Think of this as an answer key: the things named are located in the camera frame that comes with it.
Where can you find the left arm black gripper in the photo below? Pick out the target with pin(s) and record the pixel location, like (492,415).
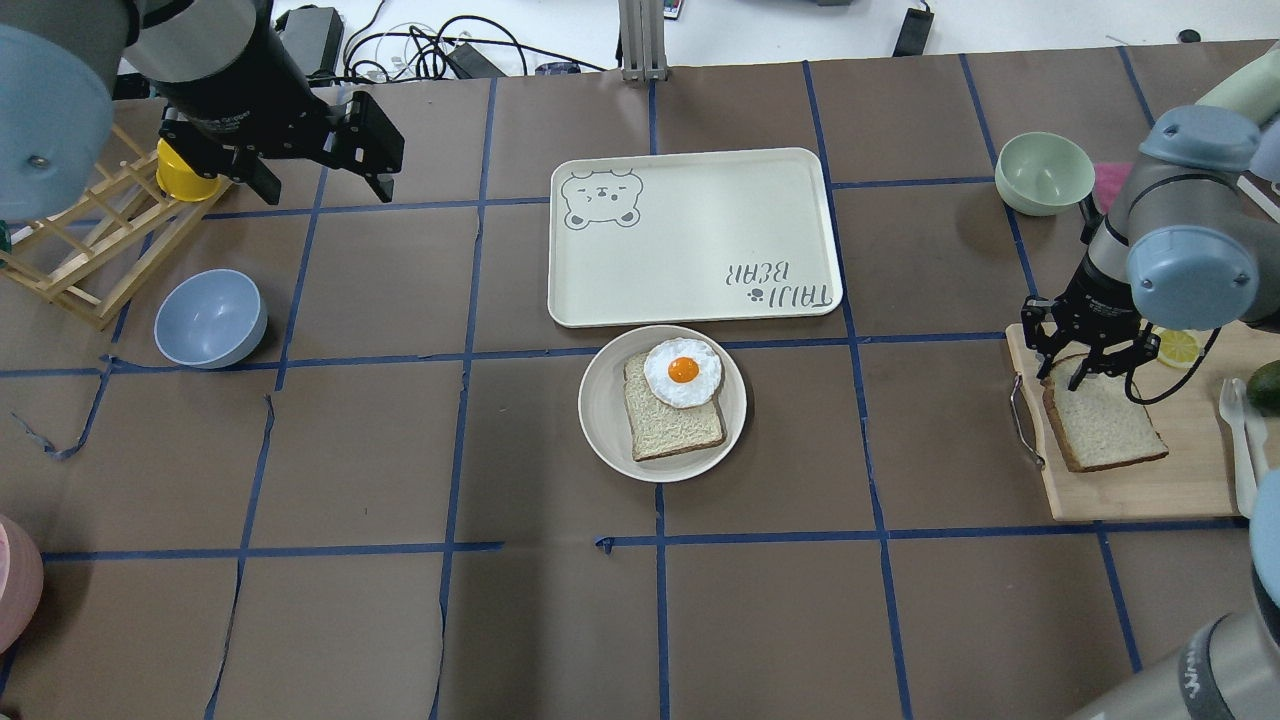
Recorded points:
(235,92)

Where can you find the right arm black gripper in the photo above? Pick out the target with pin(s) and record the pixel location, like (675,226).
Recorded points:
(1096,305)

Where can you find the bread slice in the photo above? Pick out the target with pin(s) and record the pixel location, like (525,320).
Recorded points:
(1096,425)
(659,430)

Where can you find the cream round plate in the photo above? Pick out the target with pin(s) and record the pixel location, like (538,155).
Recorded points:
(604,421)

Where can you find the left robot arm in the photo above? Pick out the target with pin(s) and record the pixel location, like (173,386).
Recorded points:
(236,99)

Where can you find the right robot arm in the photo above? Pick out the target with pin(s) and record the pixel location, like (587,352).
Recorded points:
(1175,248)

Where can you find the yellow cup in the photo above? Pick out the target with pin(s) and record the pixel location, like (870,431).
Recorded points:
(180,181)

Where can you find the lemon slice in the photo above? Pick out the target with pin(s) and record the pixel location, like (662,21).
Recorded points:
(1178,349)

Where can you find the white plastic utensil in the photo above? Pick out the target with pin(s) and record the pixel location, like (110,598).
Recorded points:
(1248,434)

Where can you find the wooden dish rack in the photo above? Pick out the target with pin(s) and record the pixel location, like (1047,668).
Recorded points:
(92,258)

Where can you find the blue bowl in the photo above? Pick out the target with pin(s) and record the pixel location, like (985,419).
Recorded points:
(213,319)

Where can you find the green bowl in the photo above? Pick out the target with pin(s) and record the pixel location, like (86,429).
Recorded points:
(1040,174)

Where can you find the fried egg toy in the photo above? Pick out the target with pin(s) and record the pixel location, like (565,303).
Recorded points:
(683,372)

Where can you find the cream bear tray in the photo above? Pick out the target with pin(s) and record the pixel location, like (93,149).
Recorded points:
(693,237)

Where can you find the pink bowl with ice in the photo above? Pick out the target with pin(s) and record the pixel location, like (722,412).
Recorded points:
(22,581)

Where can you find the aluminium frame post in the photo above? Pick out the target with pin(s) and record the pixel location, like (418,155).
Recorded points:
(643,41)

